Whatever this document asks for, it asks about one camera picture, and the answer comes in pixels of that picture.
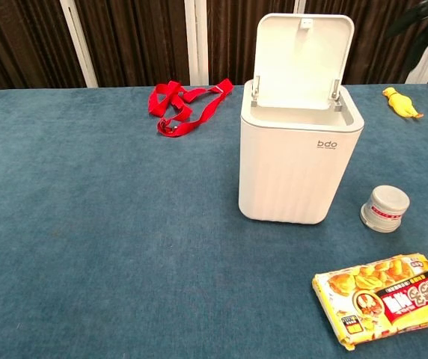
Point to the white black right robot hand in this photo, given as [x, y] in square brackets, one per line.
[419, 16]

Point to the white square container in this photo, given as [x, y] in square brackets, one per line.
[292, 179]

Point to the dark brown curtain panel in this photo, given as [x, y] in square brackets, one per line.
[19, 41]
[378, 56]
[232, 41]
[135, 41]

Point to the yellow rubber chicken toy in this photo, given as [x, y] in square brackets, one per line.
[401, 102]

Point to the small white plastic jar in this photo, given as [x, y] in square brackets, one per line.
[386, 209]

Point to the yellow snack packet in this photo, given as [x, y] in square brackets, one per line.
[386, 299]

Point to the white partition frame post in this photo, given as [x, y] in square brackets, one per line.
[425, 61]
[196, 41]
[79, 45]

